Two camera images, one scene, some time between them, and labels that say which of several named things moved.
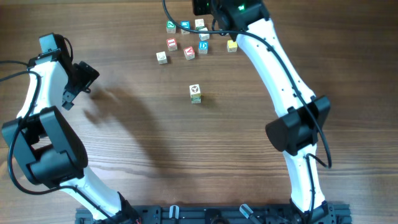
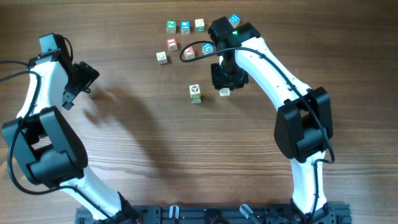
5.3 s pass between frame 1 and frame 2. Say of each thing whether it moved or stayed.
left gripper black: stayed
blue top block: stayed
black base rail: stayed
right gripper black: moved
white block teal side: stayed
